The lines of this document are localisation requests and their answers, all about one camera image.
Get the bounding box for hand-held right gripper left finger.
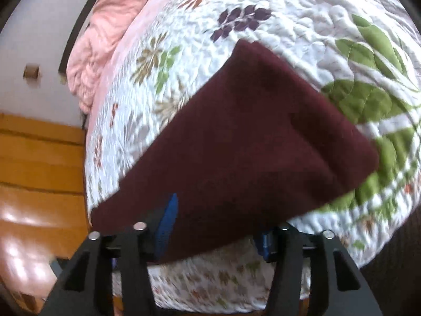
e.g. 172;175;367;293
39;193;180;316

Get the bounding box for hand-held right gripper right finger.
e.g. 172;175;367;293
255;222;384;316

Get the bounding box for maroon pants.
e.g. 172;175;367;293
90;39;380;264

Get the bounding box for orange wooden wardrobe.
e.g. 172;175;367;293
0;112;91;303

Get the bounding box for pink bed sheet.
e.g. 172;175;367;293
86;0;198;129

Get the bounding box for pink crumpled duvet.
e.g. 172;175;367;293
66;0;172;114

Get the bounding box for dark wooden headboard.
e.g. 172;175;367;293
58;0;114;75

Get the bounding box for floral quilted bedspread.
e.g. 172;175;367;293
84;0;421;313

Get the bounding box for small woven wall basket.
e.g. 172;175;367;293
23;64;40;80

